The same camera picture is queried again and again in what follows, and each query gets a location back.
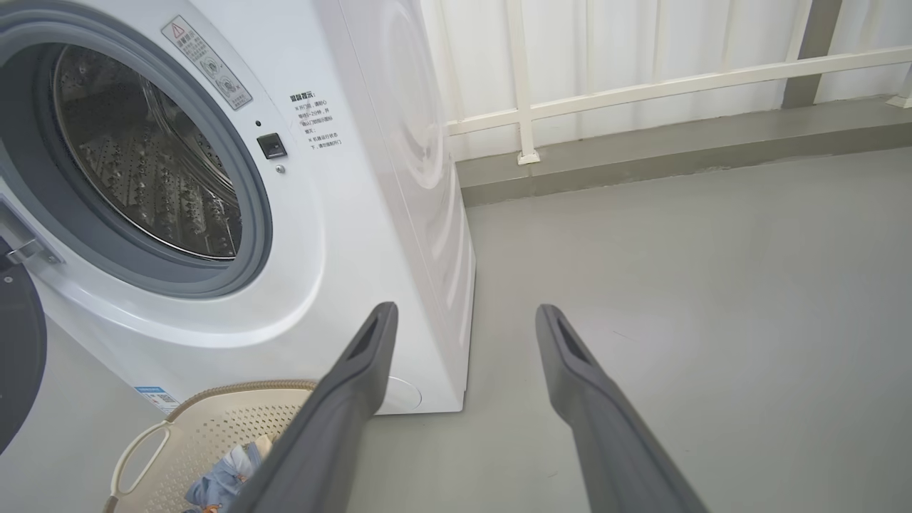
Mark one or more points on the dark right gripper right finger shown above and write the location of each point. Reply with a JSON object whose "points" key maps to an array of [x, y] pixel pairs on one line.
{"points": [[613, 442]]}

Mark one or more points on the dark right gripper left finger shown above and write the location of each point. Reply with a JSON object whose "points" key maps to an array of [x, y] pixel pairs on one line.
{"points": [[328, 442]]}

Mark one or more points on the plain blue garment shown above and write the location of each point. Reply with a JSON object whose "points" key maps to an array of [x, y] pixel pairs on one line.
{"points": [[221, 481]]}

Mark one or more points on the dark washing machine door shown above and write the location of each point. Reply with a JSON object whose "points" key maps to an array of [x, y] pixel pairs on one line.
{"points": [[18, 356]]}

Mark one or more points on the white front-load washing machine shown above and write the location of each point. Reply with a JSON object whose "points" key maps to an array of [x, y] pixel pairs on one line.
{"points": [[342, 249]]}

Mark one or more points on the black door latch socket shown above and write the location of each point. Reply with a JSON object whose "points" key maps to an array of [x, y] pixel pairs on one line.
{"points": [[271, 145]]}

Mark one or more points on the metal door hinge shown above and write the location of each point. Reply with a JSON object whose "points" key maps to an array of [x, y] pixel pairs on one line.
{"points": [[28, 246]]}

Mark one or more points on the round white filter cover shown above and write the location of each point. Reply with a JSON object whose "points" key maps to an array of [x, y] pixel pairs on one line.
{"points": [[402, 393]]}

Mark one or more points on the cream perforated laundry basket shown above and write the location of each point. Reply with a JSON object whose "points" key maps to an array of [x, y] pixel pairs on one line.
{"points": [[206, 442]]}

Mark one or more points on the blue energy label sticker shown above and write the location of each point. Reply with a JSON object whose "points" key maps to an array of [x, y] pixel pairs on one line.
{"points": [[157, 399]]}

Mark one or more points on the white metal railing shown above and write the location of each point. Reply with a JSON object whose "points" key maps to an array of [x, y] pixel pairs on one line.
{"points": [[524, 85]]}

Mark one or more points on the grey warning sticker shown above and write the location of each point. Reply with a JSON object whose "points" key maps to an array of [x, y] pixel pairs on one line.
{"points": [[206, 63]]}

